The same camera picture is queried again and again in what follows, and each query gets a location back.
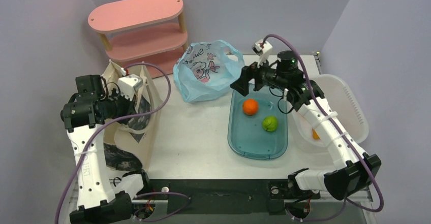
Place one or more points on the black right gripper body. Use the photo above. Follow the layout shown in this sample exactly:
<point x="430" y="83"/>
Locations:
<point x="266" y="76"/>

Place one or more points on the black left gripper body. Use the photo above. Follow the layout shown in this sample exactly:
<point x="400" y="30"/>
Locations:
<point x="118" y="105"/>

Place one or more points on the orange mandarin fruit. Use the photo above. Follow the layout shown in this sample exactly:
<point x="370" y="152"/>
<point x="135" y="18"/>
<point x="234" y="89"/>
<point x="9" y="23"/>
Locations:
<point x="250" y="107"/>

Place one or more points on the light blue plastic grocery bag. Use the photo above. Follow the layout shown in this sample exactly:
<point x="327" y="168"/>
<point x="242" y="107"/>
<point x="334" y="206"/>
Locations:
<point x="206" y="70"/>

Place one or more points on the beige canvas tote bag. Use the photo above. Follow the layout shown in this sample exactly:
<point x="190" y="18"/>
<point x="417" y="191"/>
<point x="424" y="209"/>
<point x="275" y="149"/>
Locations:
<point x="129" y="147"/>

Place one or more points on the green round fruit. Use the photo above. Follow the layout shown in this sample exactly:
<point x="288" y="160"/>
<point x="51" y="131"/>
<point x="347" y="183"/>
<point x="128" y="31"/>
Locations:
<point x="270" y="123"/>

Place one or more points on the yellow-orange bumpy food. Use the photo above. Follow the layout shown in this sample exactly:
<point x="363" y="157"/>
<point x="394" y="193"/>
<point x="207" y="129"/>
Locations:
<point x="315" y="135"/>

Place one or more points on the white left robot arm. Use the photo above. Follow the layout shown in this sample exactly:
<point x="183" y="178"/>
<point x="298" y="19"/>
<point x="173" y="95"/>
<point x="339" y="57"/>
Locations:
<point x="84" y="116"/>

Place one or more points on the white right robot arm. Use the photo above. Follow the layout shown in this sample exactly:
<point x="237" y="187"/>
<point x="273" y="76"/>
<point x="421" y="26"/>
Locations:
<point x="355" y="169"/>

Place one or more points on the teal transparent plastic tub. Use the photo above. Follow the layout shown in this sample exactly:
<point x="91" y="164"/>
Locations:
<point x="246" y="137"/>

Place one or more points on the white plastic basket tub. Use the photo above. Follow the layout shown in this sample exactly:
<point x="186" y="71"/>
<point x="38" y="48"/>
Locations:
<point x="342" y="100"/>

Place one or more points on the pink three-tier shelf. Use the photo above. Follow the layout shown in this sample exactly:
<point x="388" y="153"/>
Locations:
<point x="152" y="31"/>

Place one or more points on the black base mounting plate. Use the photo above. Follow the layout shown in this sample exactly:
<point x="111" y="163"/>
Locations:
<point x="228" y="196"/>

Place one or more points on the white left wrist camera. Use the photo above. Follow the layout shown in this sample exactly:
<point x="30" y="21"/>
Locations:
<point x="129" y="84"/>

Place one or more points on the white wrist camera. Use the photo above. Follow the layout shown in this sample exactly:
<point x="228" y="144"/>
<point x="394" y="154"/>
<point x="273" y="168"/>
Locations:
<point x="263" y="49"/>
<point x="129" y="84"/>

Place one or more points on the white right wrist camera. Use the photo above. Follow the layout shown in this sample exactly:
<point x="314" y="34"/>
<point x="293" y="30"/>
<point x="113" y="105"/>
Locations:
<point x="263" y="49"/>

